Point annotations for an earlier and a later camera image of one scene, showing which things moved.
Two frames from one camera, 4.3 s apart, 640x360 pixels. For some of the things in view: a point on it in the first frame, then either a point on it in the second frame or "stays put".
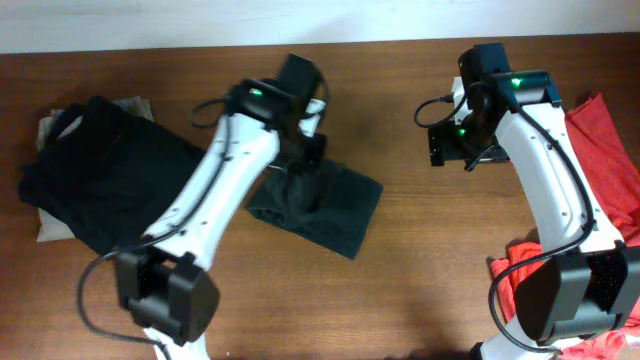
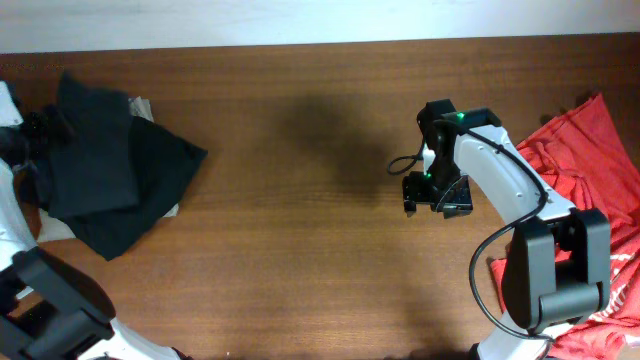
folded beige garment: x=48 y=227 stays put
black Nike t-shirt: x=330 y=206 → x=95 y=169
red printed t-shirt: x=614 y=178 stays put
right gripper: x=445 y=142 → x=435 y=195
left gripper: x=304 y=157 → x=38 y=129
